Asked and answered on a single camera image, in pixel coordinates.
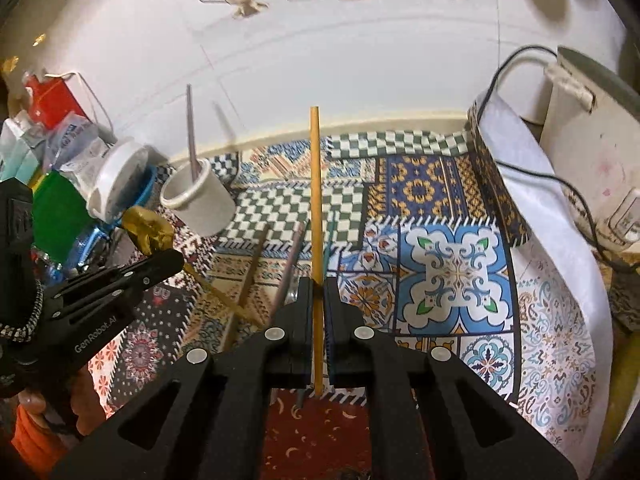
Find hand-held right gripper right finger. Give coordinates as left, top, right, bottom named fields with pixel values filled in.
left=324, top=276, right=578, bottom=480

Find black cable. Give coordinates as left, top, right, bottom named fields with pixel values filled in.
left=477, top=45, right=640, bottom=273

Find white cup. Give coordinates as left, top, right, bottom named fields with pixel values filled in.
left=159, top=158, right=236, bottom=237

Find mauve chopstick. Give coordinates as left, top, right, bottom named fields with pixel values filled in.
left=272, top=221, right=307, bottom=314
left=185, top=84, right=199, bottom=184

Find green plastic container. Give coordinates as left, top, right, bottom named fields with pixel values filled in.
left=31, top=170, right=92, bottom=252

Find patterned patchwork tablecloth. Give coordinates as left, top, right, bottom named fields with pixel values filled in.
left=85, top=92, right=614, bottom=480

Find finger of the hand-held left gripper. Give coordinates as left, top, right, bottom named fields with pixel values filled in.
left=44, top=248, right=186, bottom=311
left=30, top=287, right=140, bottom=391

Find yellow chopstick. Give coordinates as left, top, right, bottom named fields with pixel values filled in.
left=309, top=106, right=324, bottom=399

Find utensils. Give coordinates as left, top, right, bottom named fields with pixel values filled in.
left=122, top=206, right=266, bottom=327

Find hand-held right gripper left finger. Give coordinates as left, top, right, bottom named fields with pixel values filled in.
left=50, top=276, right=315, bottom=480

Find white appliance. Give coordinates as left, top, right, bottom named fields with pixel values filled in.
left=542, top=46, right=640, bottom=262

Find person's left hand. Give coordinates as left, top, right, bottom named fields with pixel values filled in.
left=17, top=385, right=98, bottom=442

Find red box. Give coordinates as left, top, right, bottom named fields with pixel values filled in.
left=22, top=72, right=97, bottom=134

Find clear printed plastic bag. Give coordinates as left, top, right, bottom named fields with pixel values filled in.
left=44, top=112, right=112, bottom=187

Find blue plastic basket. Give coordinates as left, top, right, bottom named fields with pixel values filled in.
left=65, top=164, right=159, bottom=272

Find white plastic jar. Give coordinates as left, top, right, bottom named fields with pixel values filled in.
left=87, top=138, right=151, bottom=222

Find brown chopstick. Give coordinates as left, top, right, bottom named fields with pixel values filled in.
left=222, top=227, right=271, bottom=352

